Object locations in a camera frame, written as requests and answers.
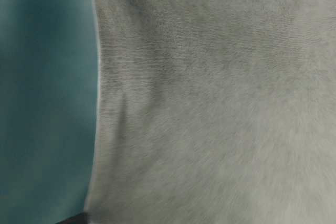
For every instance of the large grey towel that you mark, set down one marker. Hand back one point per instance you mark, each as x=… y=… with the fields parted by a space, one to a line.
x=214 y=111

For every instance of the teal backdrop sheet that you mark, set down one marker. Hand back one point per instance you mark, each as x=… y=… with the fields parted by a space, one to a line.
x=48 y=108

